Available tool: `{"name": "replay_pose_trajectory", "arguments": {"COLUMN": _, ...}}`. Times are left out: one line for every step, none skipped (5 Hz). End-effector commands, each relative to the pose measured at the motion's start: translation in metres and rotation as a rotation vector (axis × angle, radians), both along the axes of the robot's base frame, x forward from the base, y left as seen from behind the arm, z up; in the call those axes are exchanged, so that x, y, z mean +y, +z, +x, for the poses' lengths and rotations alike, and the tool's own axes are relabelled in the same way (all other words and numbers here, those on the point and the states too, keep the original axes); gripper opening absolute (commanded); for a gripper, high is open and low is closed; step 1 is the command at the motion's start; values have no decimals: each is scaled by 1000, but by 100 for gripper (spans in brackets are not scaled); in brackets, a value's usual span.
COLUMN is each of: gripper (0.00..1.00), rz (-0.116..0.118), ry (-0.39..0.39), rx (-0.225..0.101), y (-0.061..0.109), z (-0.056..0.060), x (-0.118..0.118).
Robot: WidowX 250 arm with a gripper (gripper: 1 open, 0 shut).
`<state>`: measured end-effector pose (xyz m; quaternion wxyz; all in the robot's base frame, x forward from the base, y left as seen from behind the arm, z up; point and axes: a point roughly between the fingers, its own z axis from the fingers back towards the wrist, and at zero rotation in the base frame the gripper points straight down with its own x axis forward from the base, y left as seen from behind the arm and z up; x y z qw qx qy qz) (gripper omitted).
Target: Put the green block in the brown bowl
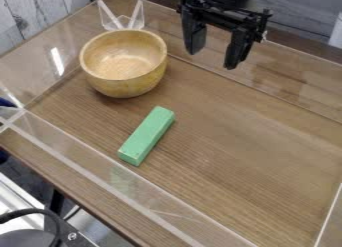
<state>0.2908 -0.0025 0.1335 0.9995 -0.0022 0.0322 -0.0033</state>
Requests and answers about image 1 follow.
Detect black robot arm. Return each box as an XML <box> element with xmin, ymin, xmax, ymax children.
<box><xmin>177</xmin><ymin>0</ymin><xmax>273</xmax><ymax>70</ymax></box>

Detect black metal bracket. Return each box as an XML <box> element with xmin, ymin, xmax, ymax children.
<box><xmin>54</xmin><ymin>219</ymin><xmax>99</xmax><ymax>247</ymax></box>

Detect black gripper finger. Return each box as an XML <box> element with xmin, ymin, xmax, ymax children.
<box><xmin>225</xmin><ymin>27</ymin><xmax>254</xmax><ymax>70</ymax></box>
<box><xmin>182</xmin><ymin>10</ymin><xmax>207</xmax><ymax>55</ymax></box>

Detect brown wooden bowl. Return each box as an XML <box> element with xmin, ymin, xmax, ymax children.
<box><xmin>79</xmin><ymin>29</ymin><xmax>167</xmax><ymax>98</ymax></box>

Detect black cable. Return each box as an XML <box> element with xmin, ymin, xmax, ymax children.
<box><xmin>0</xmin><ymin>208</ymin><xmax>63</xmax><ymax>247</ymax></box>

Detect clear acrylic tray enclosure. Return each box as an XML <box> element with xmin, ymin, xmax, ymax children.
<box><xmin>0</xmin><ymin>0</ymin><xmax>342</xmax><ymax>247</ymax></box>

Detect black table leg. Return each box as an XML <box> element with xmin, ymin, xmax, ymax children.
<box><xmin>50</xmin><ymin>190</ymin><xmax>66</xmax><ymax>215</ymax></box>

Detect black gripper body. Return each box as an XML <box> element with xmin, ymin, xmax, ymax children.
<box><xmin>178</xmin><ymin>0</ymin><xmax>273</xmax><ymax>42</ymax></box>

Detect green rectangular block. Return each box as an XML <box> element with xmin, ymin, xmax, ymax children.
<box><xmin>118</xmin><ymin>106</ymin><xmax>175</xmax><ymax>166</ymax></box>

